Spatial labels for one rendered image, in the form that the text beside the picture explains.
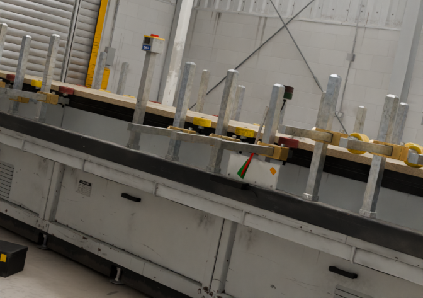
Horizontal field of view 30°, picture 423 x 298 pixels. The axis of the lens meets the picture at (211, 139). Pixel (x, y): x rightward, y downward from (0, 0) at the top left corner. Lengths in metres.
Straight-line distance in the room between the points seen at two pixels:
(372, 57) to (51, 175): 7.52
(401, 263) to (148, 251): 1.49
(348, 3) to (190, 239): 8.41
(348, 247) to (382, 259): 0.14
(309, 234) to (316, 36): 9.03
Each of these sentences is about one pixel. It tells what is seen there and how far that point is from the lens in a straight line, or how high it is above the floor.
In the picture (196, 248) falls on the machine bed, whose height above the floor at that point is 0.31.
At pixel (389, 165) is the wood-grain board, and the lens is 2.98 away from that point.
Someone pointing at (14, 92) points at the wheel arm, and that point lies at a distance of 4.04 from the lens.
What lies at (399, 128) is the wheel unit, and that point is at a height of 1.04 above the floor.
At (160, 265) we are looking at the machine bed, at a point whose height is 0.17.
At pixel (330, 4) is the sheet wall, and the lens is 11.91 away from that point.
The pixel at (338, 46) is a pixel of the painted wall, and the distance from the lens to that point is 11.66.
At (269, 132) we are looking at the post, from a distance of 3.09.
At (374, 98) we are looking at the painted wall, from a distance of 11.20.
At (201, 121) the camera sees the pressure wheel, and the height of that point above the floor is 0.89.
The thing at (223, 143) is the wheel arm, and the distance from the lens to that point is 2.84.
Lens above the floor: 1.01
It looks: 3 degrees down
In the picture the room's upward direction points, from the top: 11 degrees clockwise
